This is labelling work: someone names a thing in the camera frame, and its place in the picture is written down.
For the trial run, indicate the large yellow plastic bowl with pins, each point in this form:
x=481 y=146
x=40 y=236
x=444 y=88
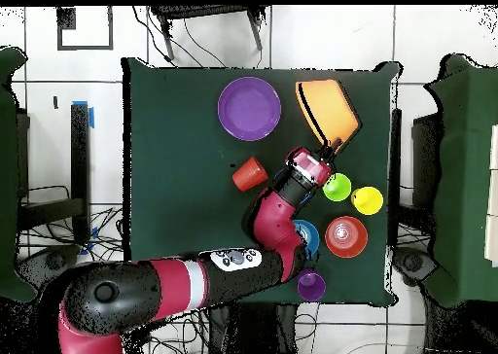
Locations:
x=330 y=109

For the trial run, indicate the red plastic cup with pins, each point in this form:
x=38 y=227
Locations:
x=249 y=175

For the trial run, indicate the purple plastic bowl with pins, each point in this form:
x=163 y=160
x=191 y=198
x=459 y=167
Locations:
x=249 y=108

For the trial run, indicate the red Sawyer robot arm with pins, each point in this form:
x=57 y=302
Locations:
x=175 y=280

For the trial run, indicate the green plastic cup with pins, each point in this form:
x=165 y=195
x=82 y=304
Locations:
x=337 y=188

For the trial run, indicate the yellow plastic cup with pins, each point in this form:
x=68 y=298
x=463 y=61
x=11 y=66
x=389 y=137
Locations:
x=367 y=200

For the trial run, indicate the light blue plastic bowl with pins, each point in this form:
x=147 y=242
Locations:
x=311 y=237

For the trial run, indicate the orange-red plastic bowl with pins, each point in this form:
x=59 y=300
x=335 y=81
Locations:
x=346 y=237

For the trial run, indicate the purple plastic cup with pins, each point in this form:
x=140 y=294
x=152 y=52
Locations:
x=311 y=286

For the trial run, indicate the green cloth side table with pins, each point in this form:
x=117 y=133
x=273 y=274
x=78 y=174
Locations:
x=467 y=175
x=7 y=175

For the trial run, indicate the dark green tablecloth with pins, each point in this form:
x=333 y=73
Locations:
x=175 y=136

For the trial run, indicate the black chair base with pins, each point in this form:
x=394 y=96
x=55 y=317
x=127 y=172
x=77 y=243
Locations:
x=412 y=263
x=46 y=258

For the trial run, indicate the white boxes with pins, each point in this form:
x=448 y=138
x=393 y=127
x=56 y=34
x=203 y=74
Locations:
x=493 y=198

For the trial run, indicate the black metal stool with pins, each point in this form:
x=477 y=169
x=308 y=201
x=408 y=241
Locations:
x=202 y=11

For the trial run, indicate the blue tape strip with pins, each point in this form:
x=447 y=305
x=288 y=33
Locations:
x=92 y=118

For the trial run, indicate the black table frame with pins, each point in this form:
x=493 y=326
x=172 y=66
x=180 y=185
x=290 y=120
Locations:
x=396 y=167
x=80 y=167

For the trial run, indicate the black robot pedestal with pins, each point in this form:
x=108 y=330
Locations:
x=249 y=330

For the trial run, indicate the black square floor frame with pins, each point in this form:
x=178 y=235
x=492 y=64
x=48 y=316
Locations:
x=66 y=17

